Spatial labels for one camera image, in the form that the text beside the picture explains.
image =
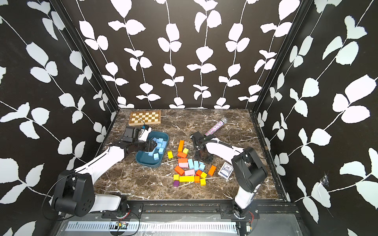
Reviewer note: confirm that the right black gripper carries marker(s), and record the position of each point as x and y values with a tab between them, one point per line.
196	154

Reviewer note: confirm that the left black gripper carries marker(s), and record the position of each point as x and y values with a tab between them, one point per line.
149	146

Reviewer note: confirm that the dark teal plastic tray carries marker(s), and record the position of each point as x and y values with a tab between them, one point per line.
142	157

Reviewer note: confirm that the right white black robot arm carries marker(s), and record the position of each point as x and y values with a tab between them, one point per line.
245	163

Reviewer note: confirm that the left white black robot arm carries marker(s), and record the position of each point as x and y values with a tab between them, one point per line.
74	190

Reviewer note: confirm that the long orange block upper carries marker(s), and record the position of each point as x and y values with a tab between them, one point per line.
181	146

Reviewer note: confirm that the wooden chess board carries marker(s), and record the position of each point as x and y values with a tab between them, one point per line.
145	117

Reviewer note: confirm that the orange block right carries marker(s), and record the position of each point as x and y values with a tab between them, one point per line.
212	170

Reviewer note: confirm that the small yellow block left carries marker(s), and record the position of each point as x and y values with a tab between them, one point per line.
170	154

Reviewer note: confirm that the purple glitter microphone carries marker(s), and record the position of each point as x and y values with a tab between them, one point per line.
216	127

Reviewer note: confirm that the orange red block lower left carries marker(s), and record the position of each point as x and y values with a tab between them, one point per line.
179	170

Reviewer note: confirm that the blue playing card deck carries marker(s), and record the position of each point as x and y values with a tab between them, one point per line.
226	171

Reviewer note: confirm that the long yellow block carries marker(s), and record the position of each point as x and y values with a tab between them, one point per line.
186	179

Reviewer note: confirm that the purple cube block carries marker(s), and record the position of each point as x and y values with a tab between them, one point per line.
176	183

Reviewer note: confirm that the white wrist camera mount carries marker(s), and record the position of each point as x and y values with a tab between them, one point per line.
144	132

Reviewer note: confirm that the black front rail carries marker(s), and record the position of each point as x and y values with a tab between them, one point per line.
223	208

